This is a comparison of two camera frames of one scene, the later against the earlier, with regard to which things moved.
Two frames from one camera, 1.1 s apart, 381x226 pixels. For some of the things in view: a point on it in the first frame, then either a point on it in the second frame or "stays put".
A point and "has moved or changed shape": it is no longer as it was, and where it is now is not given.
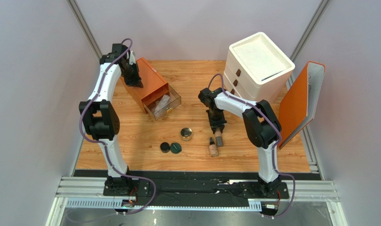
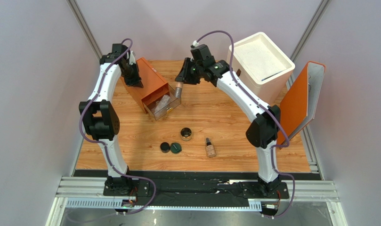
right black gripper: (216, 124) -> (184, 74)
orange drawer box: (154, 84) stays put
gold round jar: (186, 133) stays put
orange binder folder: (298, 107) stays put
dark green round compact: (175, 148) stays put
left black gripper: (136, 79) stays put
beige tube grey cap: (219, 139) -> (178, 88)
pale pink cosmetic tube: (164, 101) stays put
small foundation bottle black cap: (213, 148) has moved or changed shape
